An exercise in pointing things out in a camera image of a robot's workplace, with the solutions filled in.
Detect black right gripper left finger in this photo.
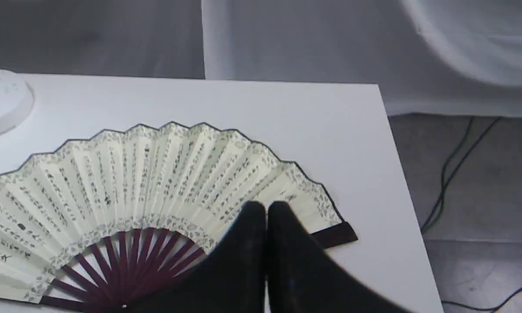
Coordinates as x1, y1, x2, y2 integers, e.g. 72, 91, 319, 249
126, 201, 266, 313

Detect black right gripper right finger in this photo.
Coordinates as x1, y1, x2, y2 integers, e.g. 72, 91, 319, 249
267, 201, 406, 313

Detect paper folding fan purple ribs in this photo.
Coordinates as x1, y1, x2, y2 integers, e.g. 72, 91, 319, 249
0, 122, 357, 313

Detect white desk lamp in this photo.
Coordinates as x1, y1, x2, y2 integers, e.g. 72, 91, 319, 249
0, 69, 34, 135

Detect grey backdrop curtain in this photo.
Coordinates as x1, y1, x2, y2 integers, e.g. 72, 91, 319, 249
0, 0, 522, 117

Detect green floor cable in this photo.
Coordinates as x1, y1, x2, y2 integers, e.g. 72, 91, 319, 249
424, 117, 475, 229

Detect black floor cable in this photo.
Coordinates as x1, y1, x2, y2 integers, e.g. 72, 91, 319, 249
421, 117, 503, 234

